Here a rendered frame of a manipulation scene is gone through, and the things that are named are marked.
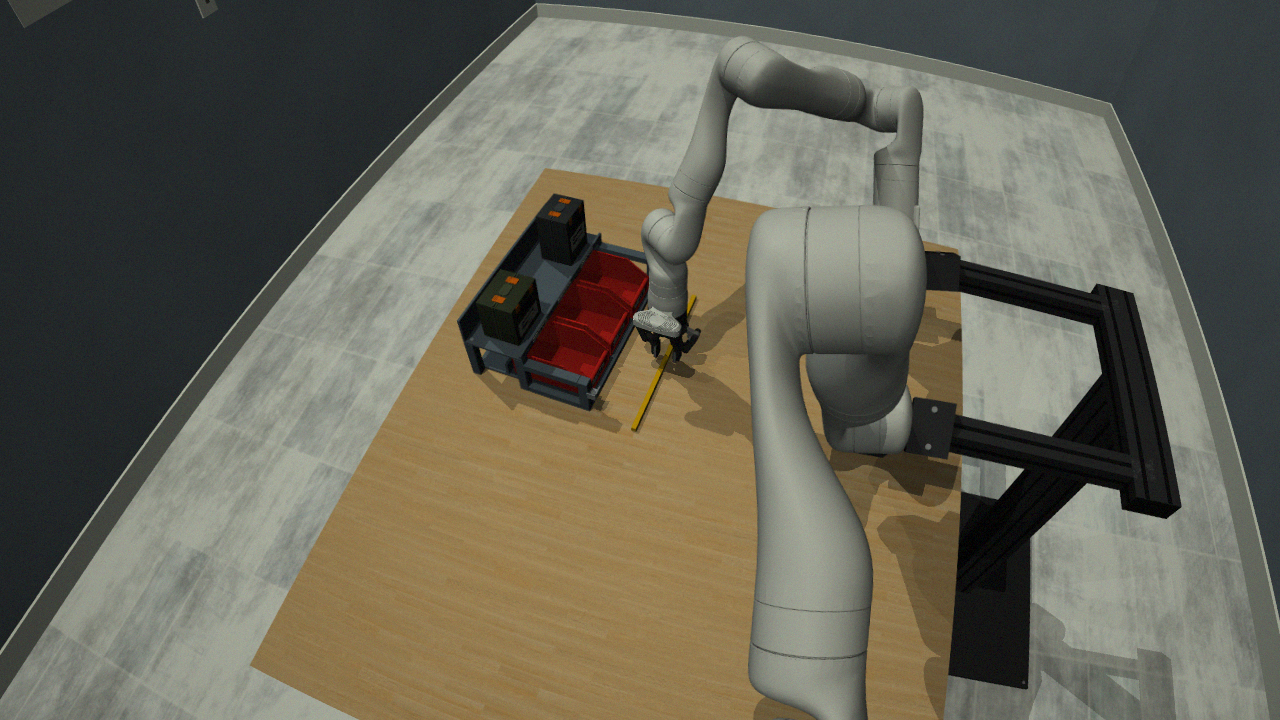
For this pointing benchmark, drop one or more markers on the red open-front bin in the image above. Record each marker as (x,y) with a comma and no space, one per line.
(571,349)
(595,311)
(618,273)

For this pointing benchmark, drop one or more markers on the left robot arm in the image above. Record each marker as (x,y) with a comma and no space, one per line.
(845,285)

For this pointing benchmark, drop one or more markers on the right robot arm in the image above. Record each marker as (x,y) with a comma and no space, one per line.
(763,78)

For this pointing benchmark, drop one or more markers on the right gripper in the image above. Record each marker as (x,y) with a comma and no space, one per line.
(678,345)

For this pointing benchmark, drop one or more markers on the yellow bar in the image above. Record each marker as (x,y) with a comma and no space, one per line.
(657,376)

